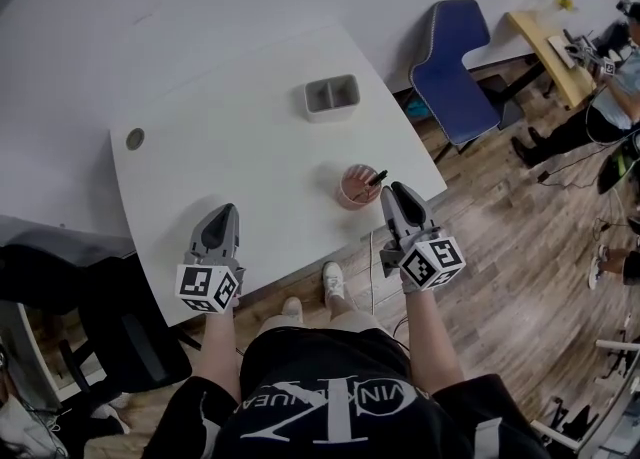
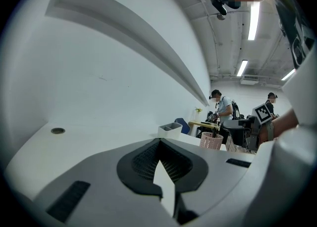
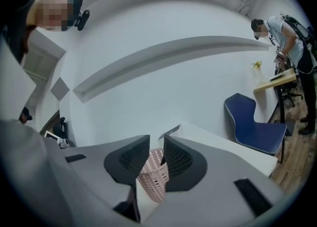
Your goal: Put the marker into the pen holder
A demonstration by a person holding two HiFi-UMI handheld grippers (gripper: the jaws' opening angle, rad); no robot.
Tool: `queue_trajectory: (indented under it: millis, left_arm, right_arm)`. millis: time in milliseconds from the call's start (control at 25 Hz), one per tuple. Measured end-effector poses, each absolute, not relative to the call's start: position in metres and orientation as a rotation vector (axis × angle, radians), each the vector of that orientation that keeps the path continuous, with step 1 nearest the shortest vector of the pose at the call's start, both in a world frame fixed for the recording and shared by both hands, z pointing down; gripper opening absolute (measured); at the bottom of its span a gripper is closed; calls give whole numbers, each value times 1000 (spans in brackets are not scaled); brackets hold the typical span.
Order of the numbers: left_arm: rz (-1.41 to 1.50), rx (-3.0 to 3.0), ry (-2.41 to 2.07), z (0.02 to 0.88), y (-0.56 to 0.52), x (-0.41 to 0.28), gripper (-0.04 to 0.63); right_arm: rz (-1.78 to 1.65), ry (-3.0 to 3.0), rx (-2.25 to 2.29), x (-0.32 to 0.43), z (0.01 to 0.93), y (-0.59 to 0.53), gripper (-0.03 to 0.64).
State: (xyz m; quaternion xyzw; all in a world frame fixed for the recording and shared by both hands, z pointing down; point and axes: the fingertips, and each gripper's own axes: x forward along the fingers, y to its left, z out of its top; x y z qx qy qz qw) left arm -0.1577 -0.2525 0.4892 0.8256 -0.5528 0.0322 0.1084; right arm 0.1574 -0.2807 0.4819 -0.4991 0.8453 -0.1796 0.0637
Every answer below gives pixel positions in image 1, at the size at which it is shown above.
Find black office chair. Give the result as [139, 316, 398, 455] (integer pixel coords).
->
[0, 244, 194, 396]

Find pink pen cup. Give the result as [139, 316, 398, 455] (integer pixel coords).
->
[338, 163, 384, 211]

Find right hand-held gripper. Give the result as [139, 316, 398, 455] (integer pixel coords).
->
[379, 181, 467, 293]

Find white folding chair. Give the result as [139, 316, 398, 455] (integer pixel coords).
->
[529, 336, 640, 454]

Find person's white right shoe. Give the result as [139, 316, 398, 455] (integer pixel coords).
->
[321, 260, 347, 312]

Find person's right leg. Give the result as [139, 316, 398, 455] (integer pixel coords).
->
[327, 294, 357, 321]

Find black and green bag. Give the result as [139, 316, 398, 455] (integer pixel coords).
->
[597, 139, 640, 196]

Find white desk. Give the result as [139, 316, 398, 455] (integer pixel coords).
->
[108, 21, 449, 328]

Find yellow wooden desk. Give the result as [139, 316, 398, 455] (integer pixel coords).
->
[504, 10, 599, 111]

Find person's left forearm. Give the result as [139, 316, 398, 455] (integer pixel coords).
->
[191, 309, 242, 402]

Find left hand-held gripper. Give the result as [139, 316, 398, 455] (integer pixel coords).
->
[173, 203, 247, 316]

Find person's black printed shirt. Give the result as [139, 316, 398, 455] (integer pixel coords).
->
[142, 329, 551, 459]

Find person's beige shorts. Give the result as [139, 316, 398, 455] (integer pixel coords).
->
[257, 306, 392, 339]

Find teal bag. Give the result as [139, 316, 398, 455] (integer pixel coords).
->
[405, 99, 432, 121]

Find white divided organizer box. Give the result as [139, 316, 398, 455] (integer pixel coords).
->
[303, 73, 361, 125]

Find blue chair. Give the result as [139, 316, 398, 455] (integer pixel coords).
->
[407, 0, 521, 163]

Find person's right forearm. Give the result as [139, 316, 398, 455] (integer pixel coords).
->
[403, 289, 467, 394]

